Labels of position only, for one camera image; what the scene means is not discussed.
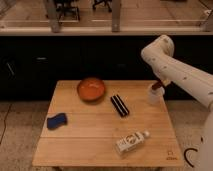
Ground orange bowl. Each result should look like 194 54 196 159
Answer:
77 77 105 101

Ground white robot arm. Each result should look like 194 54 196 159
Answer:
141 35 213 171

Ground white labelled bottle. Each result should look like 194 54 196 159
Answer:
116 131 150 154

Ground black cable on floor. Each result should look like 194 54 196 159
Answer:
184 148 199 169

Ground white ceramic cup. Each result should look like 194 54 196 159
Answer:
147 85 165 105

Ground blue sponge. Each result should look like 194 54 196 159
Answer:
47 113 67 129

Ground wooden table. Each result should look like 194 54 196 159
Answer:
33 80 183 167

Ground red pepper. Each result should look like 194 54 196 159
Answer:
151 81 163 90

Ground black office chair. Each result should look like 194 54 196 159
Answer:
92 0 113 13
54 0 80 20

